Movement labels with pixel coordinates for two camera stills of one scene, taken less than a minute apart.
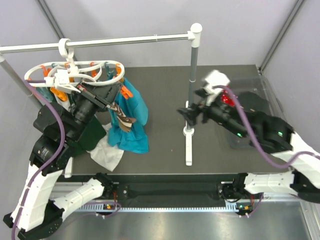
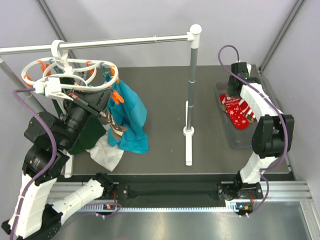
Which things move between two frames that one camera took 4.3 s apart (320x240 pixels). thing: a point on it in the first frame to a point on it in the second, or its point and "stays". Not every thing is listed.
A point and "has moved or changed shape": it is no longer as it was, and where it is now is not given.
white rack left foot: [68, 170] stays
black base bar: [169, 194] stays
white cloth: [106, 155] stays
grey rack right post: [192, 79] stays
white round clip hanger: [92, 72] has moved or changed shape
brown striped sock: [124, 122] to [117, 130]
